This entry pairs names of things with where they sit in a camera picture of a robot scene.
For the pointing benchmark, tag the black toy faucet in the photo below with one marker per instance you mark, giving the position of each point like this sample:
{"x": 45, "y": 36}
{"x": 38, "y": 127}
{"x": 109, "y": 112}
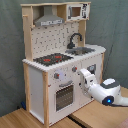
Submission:
{"x": 71, "y": 45}

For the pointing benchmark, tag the toy microwave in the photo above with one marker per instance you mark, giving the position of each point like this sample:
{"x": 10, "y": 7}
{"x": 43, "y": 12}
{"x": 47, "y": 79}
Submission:
{"x": 77, "y": 11}

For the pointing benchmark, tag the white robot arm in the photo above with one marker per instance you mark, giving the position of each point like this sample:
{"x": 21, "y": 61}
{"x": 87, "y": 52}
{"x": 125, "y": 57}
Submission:
{"x": 107, "y": 93}

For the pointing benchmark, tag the grey range hood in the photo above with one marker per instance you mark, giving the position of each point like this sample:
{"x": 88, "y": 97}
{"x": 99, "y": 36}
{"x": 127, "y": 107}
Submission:
{"x": 48, "y": 18}

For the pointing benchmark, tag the white oven door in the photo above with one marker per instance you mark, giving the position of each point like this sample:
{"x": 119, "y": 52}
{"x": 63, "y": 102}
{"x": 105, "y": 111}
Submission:
{"x": 63, "y": 99}

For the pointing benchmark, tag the metal sink basin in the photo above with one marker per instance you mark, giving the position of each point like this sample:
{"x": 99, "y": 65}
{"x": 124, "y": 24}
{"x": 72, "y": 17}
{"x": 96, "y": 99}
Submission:
{"x": 80, "y": 51}

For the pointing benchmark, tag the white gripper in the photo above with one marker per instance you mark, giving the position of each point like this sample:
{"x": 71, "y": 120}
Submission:
{"x": 88, "y": 82}

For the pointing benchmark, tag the black stovetop red burners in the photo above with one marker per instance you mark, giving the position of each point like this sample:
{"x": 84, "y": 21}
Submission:
{"x": 52, "y": 59}

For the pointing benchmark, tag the wooden toy kitchen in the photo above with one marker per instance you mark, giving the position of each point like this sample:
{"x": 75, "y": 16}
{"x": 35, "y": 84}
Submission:
{"x": 46, "y": 40}

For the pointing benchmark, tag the red stove knob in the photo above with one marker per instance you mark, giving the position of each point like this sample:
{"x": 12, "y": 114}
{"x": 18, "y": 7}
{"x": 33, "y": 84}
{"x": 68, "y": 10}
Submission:
{"x": 74, "y": 69}
{"x": 56, "y": 75}

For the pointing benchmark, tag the white dishwasher door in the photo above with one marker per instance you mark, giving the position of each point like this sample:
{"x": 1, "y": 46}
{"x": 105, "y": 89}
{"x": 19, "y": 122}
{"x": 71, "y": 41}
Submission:
{"x": 92, "y": 70}

